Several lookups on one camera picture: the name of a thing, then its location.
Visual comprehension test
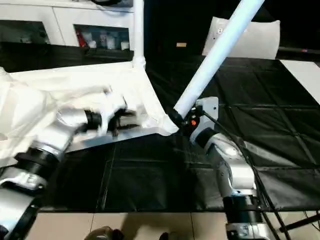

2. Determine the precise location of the white plastic table top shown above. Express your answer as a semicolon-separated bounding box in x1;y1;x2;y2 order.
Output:
0;62;180;168

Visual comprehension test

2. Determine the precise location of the black work mat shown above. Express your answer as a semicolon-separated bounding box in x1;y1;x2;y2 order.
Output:
0;40;320;213

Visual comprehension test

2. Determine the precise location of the white plastic bag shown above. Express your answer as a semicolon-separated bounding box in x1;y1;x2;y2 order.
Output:
202;16;281;61

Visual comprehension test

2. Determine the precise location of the grey left robot foot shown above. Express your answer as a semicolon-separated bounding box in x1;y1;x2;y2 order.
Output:
85;226;123;240

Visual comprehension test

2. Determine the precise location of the white cabinet with glass doors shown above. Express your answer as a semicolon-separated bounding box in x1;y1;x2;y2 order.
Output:
0;0;146;52

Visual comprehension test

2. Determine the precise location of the flat white board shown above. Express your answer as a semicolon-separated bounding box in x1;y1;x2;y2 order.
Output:
280;60;320;107

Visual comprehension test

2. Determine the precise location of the black floor stand bar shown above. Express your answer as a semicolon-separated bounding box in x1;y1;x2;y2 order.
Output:
280;212;320;233

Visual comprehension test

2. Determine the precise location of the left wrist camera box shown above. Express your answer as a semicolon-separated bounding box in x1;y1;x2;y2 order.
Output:
96;89;128;136

